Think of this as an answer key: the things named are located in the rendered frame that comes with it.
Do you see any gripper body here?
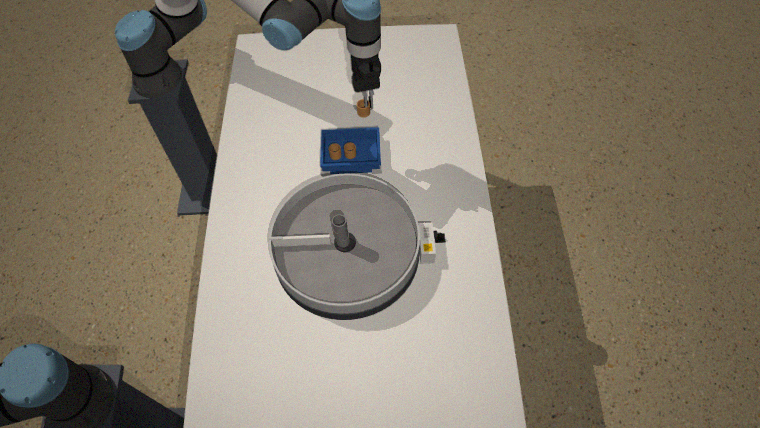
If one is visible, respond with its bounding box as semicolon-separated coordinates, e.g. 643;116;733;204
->
349;42;384;92

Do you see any blue crate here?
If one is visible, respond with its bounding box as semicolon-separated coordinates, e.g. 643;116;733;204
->
319;124;385;170

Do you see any grey turntable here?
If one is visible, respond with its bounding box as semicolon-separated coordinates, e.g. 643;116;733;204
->
268;174;423;320

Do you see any white control box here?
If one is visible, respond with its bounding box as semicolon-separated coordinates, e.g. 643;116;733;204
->
420;226;449;264

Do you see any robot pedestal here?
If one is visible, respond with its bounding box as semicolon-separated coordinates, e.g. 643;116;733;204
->
73;361;126;391
128;71;218;216

